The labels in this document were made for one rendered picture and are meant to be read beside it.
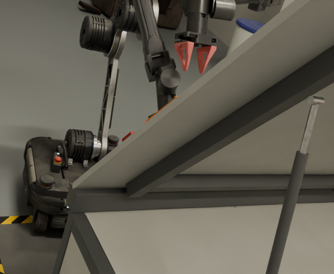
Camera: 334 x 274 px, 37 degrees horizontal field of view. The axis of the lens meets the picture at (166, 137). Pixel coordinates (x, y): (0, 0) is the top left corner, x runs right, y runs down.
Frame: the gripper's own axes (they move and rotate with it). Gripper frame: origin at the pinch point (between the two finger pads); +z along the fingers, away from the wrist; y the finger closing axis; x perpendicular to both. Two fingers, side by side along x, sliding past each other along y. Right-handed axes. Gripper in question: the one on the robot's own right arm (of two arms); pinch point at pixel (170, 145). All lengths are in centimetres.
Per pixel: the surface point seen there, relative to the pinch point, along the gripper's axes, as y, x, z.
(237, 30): 270, 254, -189
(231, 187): 19.0, -2.7, 12.6
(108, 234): -17.9, 7.0, 23.7
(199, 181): 7.1, -2.6, 10.9
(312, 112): -11, -61, 7
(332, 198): 81, 11, 16
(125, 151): -24.9, -18.2, 6.0
